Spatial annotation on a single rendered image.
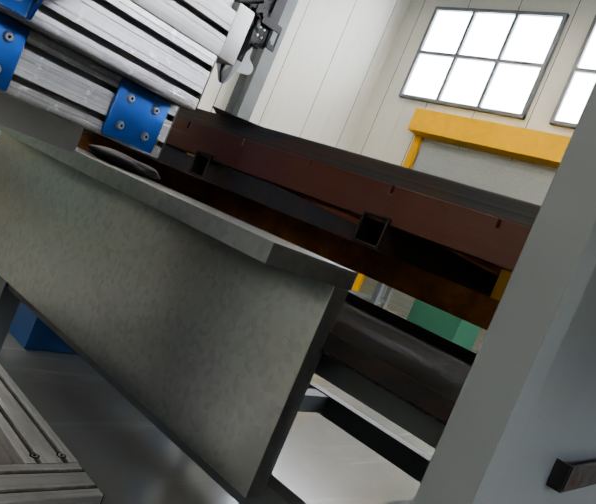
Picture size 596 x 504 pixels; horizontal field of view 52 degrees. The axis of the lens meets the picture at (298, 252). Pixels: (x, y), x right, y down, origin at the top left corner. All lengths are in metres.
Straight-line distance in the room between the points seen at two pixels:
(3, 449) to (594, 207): 0.92
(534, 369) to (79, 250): 1.14
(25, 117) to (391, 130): 11.12
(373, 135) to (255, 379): 11.26
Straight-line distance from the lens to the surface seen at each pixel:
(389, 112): 12.17
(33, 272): 1.60
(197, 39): 0.98
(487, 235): 0.87
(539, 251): 0.48
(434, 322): 5.07
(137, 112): 0.98
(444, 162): 11.07
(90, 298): 1.38
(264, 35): 1.29
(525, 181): 10.34
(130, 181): 1.07
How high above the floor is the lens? 0.71
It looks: 2 degrees down
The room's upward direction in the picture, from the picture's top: 23 degrees clockwise
